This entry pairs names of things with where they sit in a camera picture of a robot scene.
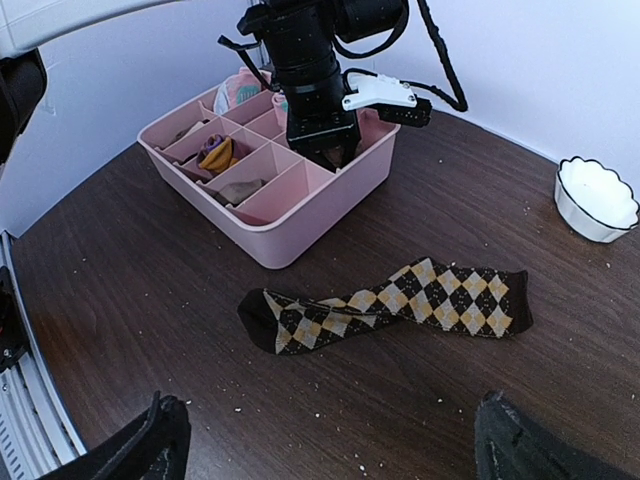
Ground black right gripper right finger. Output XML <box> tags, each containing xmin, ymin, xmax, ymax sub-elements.
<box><xmin>474</xmin><ymin>391</ymin><xmax>630</xmax><ymax>480</ymax></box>

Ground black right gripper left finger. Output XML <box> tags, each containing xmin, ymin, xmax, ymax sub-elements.
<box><xmin>47</xmin><ymin>392</ymin><xmax>191</xmax><ymax>479</ymax></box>

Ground grey brown rolled sock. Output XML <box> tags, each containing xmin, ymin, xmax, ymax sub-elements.
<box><xmin>214</xmin><ymin>179</ymin><xmax>266</xmax><ymax>207</ymax></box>

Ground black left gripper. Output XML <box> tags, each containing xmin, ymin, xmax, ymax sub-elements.
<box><xmin>284</xmin><ymin>69</ymin><xmax>361</xmax><ymax>173</ymax></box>

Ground pink divided storage box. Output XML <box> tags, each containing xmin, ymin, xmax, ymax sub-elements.
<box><xmin>138</xmin><ymin>88</ymin><xmax>399</xmax><ymax>270</ymax></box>

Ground rolled socks in box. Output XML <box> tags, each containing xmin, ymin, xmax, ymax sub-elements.
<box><xmin>212</xmin><ymin>67</ymin><xmax>265</xmax><ymax>115</ymax></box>

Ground tan ribbed sock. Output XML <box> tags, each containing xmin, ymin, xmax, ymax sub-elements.
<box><xmin>320</xmin><ymin>146</ymin><xmax>349</xmax><ymax>173</ymax></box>

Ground orange purple rolled sock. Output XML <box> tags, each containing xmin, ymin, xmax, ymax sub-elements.
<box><xmin>197</xmin><ymin>134</ymin><xmax>239</xmax><ymax>175</ymax></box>

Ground aluminium front rail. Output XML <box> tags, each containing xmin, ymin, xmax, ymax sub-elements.
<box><xmin>1</xmin><ymin>231</ymin><xmax>87</xmax><ymax>479</ymax></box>

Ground white scalloped ceramic bowl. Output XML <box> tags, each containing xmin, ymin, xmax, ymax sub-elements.
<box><xmin>554</xmin><ymin>156</ymin><xmax>639</xmax><ymax>244</ymax></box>

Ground brown argyle patterned sock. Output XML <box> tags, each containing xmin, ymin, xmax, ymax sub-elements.
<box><xmin>237</xmin><ymin>257</ymin><xmax>534</xmax><ymax>356</ymax></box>

